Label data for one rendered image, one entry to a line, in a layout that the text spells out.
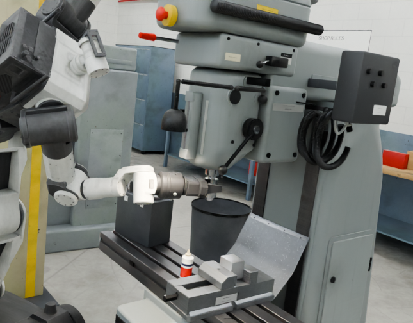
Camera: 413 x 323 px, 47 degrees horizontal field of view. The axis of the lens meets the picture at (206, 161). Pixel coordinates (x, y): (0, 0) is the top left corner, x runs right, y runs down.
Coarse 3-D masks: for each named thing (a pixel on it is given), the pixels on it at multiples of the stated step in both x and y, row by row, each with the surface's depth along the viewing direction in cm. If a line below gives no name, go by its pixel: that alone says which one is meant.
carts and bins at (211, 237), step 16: (192, 208) 359; (208, 208) 386; (224, 208) 387; (240, 208) 381; (192, 224) 360; (208, 224) 346; (224, 224) 344; (240, 224) 349; (192, 240) 360; (208, 240) 348; (224, 240) 347; (208, 256) 351
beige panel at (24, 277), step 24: (0, 0) 263; (24, 0) 271; (0, 24) 266; (0, 144) 280; (24, 168) 292; (24, 192) 295; (48, 192) 305; (24, 240) 301; (24, 264) 305; (24, 288) 308
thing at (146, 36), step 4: (140, 32) 142; (140, 36) 141; (144, 36) 142; (148, 36) 142; (152, 36) 143; (156, 36) 145; (152, 40) 144; (164, 40) 147; (168, 40) 148; (172, 40) 148; (176, 40) 149
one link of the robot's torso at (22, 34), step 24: (24, 24) 136; (0, 48) 151; (24, 48) 133; (48, 48) 140; (72, 48) 149; (0, 72) 132; (24, 72) 133; (48, 72) 136; (72, 72) 144; (0, 96) 141; (24, 96) 139; (48, 96) 137; (72, 96) 141
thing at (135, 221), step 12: (132, 192) 195; (120, 204) 198; (132, 204) 193; (144, 204) 187; (156, 204) 186; (168, 204) 191; (120, 216) 198; (132, 216) 193; (144, 216) 188; (156, 216) 188; (168, 216) 193; (120, 228) 199; (132, 228) 193; (144, 228) 188; (156, 228) 189; (168, 228) 194; (144, 240) 189; (156, 240) 190; (168, 240) 196
